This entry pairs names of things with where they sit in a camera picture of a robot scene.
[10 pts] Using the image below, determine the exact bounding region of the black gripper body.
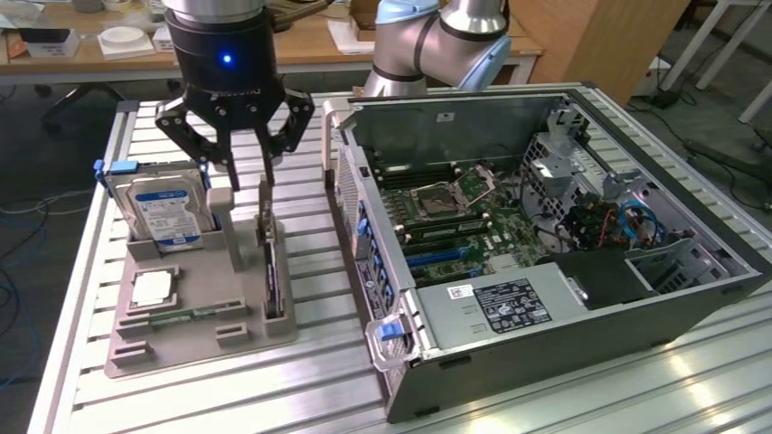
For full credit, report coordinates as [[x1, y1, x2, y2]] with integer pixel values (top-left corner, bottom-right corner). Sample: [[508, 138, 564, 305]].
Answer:
[[162, 9, 285, 135]]

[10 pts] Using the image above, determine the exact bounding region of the graphics card with fan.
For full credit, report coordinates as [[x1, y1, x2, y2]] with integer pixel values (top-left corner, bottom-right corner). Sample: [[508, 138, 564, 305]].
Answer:
[[257, 178, 289, 320]]

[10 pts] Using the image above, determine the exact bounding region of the blue slot retainer strip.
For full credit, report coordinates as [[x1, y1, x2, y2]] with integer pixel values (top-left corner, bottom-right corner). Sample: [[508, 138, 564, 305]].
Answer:
[[354, 201, 397, 313]]

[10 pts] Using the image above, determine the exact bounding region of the black expansion slot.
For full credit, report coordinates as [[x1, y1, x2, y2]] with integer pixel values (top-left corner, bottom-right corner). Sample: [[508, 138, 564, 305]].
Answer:
[[401, 241, 461, 257]]

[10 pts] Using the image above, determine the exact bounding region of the small white labelled box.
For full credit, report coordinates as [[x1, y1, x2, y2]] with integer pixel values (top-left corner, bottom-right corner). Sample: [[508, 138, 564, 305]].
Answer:
[[150, 25, 176, 53]]

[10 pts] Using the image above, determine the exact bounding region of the white square dish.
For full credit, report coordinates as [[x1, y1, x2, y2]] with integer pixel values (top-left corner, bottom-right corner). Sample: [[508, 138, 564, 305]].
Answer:
[[96, 25, 157, 61]]

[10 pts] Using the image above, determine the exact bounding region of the black chair base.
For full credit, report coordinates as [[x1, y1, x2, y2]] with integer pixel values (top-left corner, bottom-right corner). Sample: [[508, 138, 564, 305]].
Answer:
[[34, 80, 182, 135]]

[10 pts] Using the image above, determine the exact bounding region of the hard disk blue carrier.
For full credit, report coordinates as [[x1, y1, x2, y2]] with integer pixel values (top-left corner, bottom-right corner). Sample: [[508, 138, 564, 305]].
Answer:
[[93, 153, 220, 254]]

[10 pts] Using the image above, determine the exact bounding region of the white paper stack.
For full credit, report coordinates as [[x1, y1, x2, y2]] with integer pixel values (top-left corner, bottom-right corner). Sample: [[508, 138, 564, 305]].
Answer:
[[326, 20, 376, 55]]

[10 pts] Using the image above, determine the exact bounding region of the cardboard box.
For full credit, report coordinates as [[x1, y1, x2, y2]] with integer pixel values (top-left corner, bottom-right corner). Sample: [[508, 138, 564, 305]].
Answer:
[[348, 0, 382, 29]]

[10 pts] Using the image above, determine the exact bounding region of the CPU socket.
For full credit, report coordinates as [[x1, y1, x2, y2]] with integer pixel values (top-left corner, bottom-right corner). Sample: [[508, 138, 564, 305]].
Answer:
[[409, 183, 460, 222]]

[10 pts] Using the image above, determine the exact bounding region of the white box black lid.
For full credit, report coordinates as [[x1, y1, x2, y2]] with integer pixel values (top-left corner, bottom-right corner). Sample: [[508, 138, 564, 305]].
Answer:
[[16, 27, 81, 59]]

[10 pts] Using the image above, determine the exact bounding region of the metal socket cover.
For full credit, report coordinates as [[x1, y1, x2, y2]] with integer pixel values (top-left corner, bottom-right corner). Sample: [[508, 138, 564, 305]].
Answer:
[[454, 165, 500, 200]]

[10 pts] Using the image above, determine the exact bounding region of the installed RAM stick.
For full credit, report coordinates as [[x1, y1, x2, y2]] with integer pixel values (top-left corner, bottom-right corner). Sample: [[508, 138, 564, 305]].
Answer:
[[401, 220, 490, 240]]

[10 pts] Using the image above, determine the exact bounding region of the grey parts rack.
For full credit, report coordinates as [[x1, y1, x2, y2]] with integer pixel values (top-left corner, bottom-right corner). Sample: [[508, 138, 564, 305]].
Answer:
[[102, 187, 302, 380]]

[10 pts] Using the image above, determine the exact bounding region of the silver CPU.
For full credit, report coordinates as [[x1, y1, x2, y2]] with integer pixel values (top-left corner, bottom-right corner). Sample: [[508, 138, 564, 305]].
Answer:
[[132, 272, 177, 309]]

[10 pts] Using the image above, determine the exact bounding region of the green RAM stick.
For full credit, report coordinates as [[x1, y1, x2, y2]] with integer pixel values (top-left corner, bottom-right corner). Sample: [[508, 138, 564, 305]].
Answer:
[[148, 306, 220, 323]]

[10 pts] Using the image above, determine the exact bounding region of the perforated metal drive cage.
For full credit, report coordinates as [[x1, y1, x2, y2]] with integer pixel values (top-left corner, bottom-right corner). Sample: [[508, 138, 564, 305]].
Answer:
[[521, 108, 604, 213]]

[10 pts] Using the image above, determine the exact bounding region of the green motherboard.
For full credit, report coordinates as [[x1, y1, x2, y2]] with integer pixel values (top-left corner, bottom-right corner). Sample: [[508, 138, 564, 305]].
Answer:
[[361, 148, 556, 290]]

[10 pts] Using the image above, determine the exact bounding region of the wooden cabinet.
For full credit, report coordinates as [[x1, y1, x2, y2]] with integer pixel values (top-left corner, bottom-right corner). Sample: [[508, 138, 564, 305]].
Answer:
[[526, 0, 693, 106]]

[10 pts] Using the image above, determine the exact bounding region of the grey power supply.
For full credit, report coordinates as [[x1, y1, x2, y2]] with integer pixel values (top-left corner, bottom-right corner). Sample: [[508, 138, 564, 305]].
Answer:
[[414, 264, 589, 352]]

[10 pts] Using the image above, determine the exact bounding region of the black power adaptor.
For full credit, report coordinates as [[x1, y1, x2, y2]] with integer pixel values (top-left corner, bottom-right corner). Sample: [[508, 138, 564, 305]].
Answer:
[[648, 89, 681, 110]]

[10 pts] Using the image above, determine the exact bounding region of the black plastic cover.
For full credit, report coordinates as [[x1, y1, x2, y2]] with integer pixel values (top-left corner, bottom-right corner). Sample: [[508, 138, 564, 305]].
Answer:
[[549, 247, 660, 312]]

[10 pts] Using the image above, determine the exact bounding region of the open PC case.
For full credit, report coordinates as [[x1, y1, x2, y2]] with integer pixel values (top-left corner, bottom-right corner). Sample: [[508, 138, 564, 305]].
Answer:
[[321, 88, 772, 424]]

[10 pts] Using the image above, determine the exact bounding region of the metal disk bay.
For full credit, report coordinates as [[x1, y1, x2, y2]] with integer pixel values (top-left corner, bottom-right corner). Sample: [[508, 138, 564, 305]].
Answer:
[[624, 237, 734, 295]]

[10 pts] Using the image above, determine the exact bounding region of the black stand foot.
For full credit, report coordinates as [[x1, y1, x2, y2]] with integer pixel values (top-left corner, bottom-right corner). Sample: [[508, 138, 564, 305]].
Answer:
[[680, 135, 772, 182]]

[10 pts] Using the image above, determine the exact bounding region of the red wire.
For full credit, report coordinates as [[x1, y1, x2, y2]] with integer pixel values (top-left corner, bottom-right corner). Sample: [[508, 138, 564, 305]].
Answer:
[[596, 205, 617, 248]]

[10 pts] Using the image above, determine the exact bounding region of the blue wire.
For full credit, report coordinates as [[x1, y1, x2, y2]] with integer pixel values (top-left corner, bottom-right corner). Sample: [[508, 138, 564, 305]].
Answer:
[[617, 201, 666, 249]]

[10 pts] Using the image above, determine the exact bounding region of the white frame table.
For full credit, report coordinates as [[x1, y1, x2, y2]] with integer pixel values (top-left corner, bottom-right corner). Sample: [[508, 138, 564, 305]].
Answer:
[[660, 0, 772, 124]]

